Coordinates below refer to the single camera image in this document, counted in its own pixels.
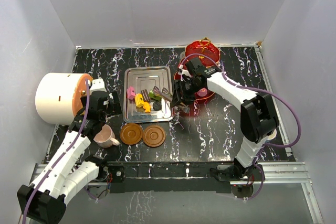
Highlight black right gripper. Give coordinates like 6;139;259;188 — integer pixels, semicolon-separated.
172;79;203;108

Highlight salmon pink cake piece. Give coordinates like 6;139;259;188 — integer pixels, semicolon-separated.
197;88;207;97

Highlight red three-tier cake stand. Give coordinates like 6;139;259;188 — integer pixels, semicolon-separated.
173;37;222;101

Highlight green striped macaron cake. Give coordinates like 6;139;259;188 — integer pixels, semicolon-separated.
149;90;161;101

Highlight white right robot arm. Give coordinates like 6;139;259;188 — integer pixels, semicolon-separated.
170;54;279;180

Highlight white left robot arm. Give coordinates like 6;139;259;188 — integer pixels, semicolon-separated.
17;91;122;223

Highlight pink square cake block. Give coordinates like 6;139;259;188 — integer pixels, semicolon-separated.
127;86;136;100

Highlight yellow orange cake piece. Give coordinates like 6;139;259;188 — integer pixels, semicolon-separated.
134;93;144;108

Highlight brown wooden coaster left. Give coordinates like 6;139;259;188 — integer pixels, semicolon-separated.
120;123;143;145

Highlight brown wooden coaster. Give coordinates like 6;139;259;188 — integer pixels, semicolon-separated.
120;123;143;145
142;125;166;147

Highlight pink ceramic cup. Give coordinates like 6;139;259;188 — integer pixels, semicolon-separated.
93;124;120;148

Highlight orange fish shaped pastry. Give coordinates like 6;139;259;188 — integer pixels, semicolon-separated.
142;102;151;113

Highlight brown chocolate layered cake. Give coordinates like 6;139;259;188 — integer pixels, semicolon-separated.
141;89;151;103

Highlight silver metal tray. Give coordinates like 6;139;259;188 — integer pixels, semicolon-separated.
123;66;172;123

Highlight dark chocolate cookie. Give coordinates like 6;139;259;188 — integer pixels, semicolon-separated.
152;101;162;111

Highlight brown wooden coaster right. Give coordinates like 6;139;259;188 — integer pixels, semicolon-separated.
142;125;166;147

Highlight white cylindrical drum container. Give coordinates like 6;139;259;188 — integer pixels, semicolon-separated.
35;73;92;125

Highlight blue ceramic cup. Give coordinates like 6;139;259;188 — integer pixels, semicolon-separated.
265;129;277;143

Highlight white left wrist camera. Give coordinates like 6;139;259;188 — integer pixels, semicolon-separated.
90;78;106;93

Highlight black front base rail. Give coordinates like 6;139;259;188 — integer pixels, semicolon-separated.
104;162;264;194

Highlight aluminium frame rail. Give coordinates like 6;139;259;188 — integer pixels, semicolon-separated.
255;41;324;223

